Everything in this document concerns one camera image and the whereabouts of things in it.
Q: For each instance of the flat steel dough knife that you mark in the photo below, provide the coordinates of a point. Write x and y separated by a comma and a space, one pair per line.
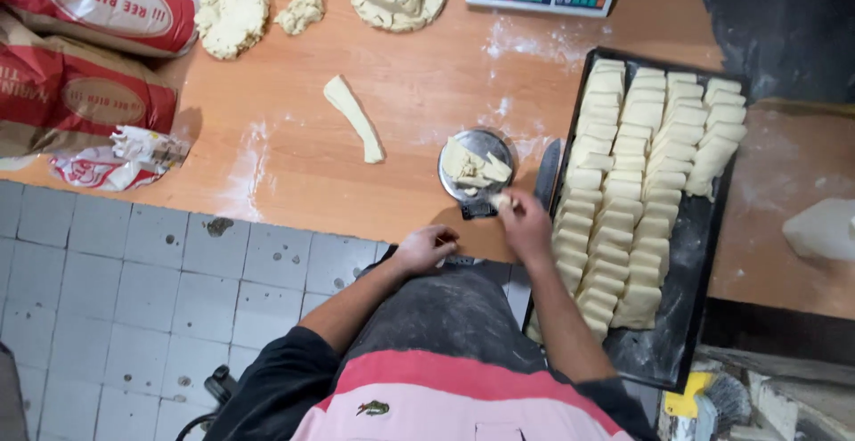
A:
549, 174

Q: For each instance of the dark grey apron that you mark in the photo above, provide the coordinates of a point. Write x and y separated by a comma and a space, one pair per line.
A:
441, 314

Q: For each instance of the black plastic sheet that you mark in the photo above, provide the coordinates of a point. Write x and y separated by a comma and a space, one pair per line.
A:
781, 27

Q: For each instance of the crumpled empty flour bag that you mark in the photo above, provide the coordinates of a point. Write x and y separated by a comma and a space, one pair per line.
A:
117, 160

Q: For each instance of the flat rough dough lump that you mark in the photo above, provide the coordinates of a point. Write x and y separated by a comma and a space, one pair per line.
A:
232, 19

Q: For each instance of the small scale with metal pan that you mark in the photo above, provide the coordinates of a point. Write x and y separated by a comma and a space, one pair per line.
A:
475, 190

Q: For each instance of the small cut dough piece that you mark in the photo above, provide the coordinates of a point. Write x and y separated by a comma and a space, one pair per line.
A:
499, 200

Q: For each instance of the person's right hand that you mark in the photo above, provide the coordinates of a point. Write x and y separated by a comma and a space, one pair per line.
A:
529, 230

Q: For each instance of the dough scraps in scale pan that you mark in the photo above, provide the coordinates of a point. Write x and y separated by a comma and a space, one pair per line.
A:
471, 164

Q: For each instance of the pink and black polo shirt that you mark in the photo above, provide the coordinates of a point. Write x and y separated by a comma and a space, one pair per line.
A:
427, 401

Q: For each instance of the small rough dough lump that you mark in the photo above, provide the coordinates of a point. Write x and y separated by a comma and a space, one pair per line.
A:
300, 12

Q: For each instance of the black stool frame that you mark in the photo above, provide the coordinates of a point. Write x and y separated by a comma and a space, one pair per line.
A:
217, 391

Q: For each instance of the long dough strip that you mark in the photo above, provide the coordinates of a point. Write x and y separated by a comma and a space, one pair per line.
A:
355, 117

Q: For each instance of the person's right fingers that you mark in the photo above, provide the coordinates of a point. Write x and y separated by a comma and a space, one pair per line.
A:
513, 204

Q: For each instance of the black baking tray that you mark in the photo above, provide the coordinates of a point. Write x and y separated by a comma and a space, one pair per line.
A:
674, 334

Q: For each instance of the person's left fingers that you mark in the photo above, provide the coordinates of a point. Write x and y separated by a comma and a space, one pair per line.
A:
445, 236

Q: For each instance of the red and white flour sack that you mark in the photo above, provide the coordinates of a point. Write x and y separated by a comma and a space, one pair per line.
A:
100, 0

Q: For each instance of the rows of shaped dough portions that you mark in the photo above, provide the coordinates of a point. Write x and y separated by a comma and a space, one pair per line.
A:
628, 180

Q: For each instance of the red and brown flour sack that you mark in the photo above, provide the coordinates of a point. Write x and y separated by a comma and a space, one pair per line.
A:
73, 93

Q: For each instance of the yellow dustpan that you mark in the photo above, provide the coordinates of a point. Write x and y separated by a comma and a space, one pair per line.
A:
681, 397

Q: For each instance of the grey bristle brush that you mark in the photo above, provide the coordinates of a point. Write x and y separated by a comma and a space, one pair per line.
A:
725, 404

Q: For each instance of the person's left hand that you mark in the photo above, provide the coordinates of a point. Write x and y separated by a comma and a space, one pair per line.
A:
422, 248

